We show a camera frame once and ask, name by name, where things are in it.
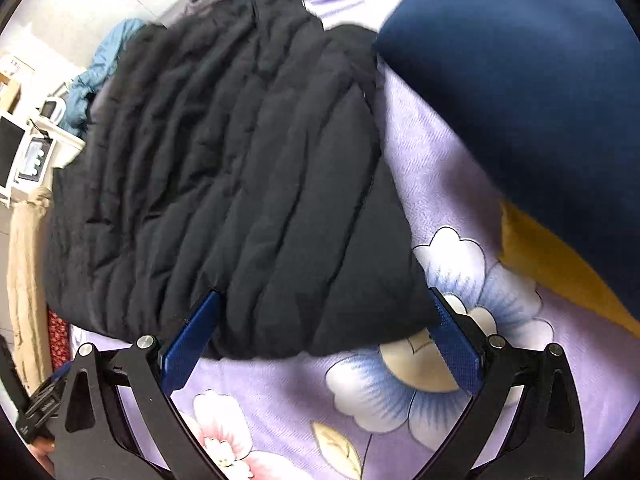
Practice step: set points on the black quilted jacket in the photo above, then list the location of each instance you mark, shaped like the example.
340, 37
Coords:
238, 150

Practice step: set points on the mustard yellow folded garment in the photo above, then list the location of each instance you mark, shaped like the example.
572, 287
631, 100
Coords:
532, 250

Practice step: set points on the navy blue folded garment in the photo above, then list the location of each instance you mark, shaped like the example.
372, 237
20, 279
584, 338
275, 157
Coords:
545, 96

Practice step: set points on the red floral folded garment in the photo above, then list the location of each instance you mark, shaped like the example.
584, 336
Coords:
59, 340

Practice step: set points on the folded beige down jacket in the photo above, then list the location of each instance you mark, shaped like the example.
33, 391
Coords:
24, 284

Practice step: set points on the purple floral bed sheet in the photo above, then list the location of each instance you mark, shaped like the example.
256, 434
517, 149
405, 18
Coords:
561, 384

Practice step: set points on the person's left hand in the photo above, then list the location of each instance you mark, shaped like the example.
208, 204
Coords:
41, 449

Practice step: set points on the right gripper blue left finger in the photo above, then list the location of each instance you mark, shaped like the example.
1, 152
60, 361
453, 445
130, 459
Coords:
180, 353

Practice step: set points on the blue crumpled blanket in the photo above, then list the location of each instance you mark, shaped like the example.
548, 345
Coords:
89, 83

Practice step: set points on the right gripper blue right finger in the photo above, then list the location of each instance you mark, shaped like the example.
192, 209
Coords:
459, 341

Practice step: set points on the white beauty machine with screen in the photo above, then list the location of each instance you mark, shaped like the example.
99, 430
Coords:
33, 140

